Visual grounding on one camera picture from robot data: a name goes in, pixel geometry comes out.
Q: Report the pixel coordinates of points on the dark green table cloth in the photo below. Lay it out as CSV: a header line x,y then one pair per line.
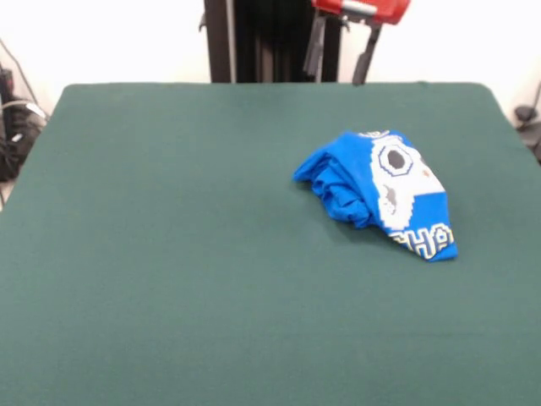
x,y
169,254

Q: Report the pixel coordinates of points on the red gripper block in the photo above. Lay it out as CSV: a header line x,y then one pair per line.
x,y
380,10

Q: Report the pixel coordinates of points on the grey stand foot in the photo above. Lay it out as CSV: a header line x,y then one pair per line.
x,y
526,114

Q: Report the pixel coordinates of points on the blue printed shirt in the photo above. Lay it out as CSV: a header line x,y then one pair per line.
x,y
351,169

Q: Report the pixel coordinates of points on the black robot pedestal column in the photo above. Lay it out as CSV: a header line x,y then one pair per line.
x,y
262,42

